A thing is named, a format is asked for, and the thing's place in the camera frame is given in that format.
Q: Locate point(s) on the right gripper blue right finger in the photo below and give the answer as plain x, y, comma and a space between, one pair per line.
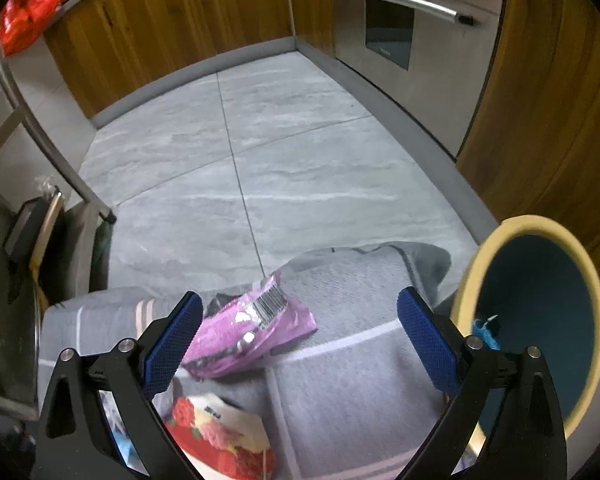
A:
433, 337

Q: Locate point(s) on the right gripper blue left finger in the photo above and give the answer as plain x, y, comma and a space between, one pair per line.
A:
165, 342

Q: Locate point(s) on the purple snack wrapper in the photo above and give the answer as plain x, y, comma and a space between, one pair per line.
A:
246, 329

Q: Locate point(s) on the yellow rimmed teal trash bin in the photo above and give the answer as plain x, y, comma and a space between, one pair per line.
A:
540, 284

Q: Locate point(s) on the wooden kitchen cabinets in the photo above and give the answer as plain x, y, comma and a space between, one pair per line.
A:
241, 141

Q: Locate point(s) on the blue wrapper inside bin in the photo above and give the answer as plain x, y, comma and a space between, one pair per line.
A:
487, 329

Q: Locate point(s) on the grey striped floor rug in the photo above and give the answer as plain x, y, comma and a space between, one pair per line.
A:
351, 400

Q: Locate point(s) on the red floral snack packet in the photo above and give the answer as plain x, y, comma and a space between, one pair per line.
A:
221, 442

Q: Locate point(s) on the stainless steel oven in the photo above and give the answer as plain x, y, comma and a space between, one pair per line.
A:
430, 56

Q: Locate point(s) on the red plastic bag upper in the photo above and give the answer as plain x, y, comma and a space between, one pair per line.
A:
22, 22

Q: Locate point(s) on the metal rack frame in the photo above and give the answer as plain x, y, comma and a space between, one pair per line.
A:
23, 115

